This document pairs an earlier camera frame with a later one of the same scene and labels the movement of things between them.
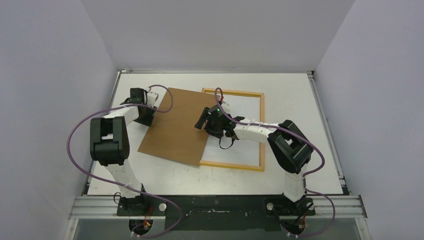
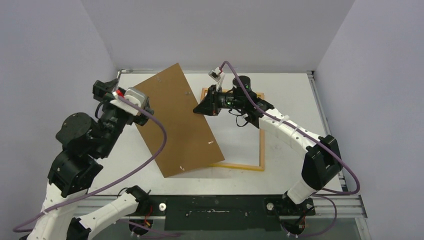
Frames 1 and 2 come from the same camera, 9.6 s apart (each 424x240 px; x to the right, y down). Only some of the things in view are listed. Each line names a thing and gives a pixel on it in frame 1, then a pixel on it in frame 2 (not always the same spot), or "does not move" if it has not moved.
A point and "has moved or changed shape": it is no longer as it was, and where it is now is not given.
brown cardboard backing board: x=173 y=134 has moved or changed shape
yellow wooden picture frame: x=260 y=168 does not move
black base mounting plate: x=217 y=212 does not move
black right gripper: x=205 y=117 to x=214 y=102
